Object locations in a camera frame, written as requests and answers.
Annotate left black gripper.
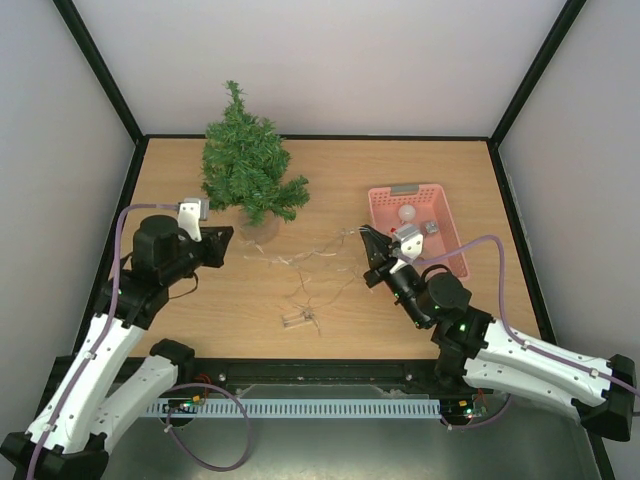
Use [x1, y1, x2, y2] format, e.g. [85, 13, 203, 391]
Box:
[161, 226, 234, 285]

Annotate light blue cable duct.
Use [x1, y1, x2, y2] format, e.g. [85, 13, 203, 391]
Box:
[172, 398, 441, 419]

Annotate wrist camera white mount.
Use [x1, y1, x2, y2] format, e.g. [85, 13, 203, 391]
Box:
[389, 223, 424, 274]
[177, 197, 209, 242]

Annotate clear string lights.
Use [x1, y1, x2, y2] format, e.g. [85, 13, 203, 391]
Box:
[241, 226, 364, 337]

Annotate silver gift box ornament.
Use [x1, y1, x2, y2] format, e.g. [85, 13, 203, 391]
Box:
[425, 221, 439, 235]

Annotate black aluminium rail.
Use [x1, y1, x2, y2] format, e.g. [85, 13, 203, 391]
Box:
[178, 358, 477, 398]

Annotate pink plastic basket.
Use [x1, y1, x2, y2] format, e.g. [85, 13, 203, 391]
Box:
[368, 184, 461, 260]

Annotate small green christmas tree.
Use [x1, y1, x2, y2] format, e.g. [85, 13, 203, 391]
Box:
[201, 80, 310, 226]

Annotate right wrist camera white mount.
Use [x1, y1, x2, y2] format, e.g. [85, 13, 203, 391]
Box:
[389, 223, 424, 274]

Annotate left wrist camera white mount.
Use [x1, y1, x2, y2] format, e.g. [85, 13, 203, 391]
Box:
[177, 197, 209, 242]

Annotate white ball ornament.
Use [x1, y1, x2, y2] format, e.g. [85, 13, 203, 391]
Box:
[397, 204, 417, 223]

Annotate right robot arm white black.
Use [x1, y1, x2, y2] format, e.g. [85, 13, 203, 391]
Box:
[359, 224, 639, 442]

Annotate purple floor cable loop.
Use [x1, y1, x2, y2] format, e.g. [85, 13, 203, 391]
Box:
[162, 383, 251, 472]

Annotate clear battery box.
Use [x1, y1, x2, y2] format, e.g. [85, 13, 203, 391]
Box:
[281, 309, 316, 330]

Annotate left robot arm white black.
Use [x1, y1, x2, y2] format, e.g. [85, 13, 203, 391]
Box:
[1, 215, 234, 479]

